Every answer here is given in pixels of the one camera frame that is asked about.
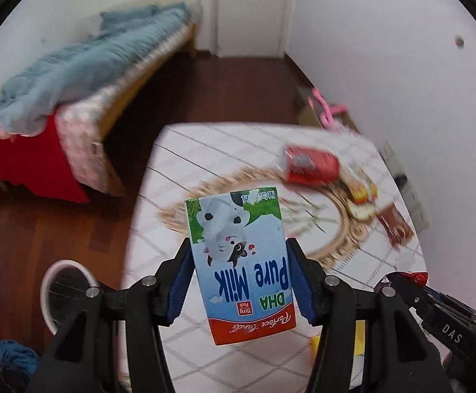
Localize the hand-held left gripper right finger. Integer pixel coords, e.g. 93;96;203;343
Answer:
285;237;455;393

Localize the white door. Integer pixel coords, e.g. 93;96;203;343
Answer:
215;0;292;57

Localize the checked mattress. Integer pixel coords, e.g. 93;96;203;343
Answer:
56;28;193;194

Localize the red blanket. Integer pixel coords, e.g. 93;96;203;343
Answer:
0;112;89;203

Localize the white round waste bin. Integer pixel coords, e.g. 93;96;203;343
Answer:
41;259;100;336

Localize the brown snack wrapper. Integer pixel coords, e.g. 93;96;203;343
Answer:
375;205;414;248

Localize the blue and white milk carton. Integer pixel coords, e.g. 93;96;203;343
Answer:
185;188;296;346

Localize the beige snack wrapper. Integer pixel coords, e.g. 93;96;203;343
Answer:
346;202;376;220

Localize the light blue blanket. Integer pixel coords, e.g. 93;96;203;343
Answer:
0;3;190;136

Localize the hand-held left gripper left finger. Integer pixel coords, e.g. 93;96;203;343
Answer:
25;238;198;393

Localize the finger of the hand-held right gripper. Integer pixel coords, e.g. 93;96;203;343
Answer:
379;273;431;324

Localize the white checked tablecloth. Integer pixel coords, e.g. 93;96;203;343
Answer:
121;122;429;393

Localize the blue cloth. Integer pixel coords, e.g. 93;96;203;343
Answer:
0;339;40;377

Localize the cardboard box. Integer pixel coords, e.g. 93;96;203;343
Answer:
295;86;324;127

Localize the crinkled red wrapper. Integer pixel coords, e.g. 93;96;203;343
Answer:
385;271;428;288

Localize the red snack packet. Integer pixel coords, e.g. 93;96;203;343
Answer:
283;144;341;187

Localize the pink plastic toy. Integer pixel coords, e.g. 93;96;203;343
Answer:
309;88;347;128

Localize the wooden bed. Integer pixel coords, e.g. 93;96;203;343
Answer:
0;0;204;203

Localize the yellow and orange snack packet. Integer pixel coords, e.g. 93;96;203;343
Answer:
343;167;380;205

